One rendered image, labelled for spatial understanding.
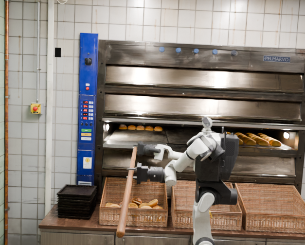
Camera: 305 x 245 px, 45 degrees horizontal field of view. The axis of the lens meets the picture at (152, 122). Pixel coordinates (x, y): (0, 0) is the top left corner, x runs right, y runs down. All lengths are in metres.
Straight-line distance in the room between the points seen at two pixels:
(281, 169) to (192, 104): 1.03
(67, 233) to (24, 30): 1.80
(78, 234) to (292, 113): 2.15
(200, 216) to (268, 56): 1.66
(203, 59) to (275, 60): 0.65
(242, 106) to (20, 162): 2.11
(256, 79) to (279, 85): 0.21
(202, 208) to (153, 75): 1.36
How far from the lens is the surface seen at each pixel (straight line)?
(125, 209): 1.59
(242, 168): 3.55
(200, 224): 2.66
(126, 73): 3.38
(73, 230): 3.11
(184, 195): 3.46
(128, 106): 3.37
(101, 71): 3.39
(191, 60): 3.40
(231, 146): 2.48
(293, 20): 3.63
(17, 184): 3.71
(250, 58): 3.50
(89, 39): 3.39
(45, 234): 3.17
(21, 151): 3.62
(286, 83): 3.58
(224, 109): 3.43
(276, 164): 3.64
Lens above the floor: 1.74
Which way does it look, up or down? 6 degrees down
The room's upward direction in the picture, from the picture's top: 3 degrees clockwise
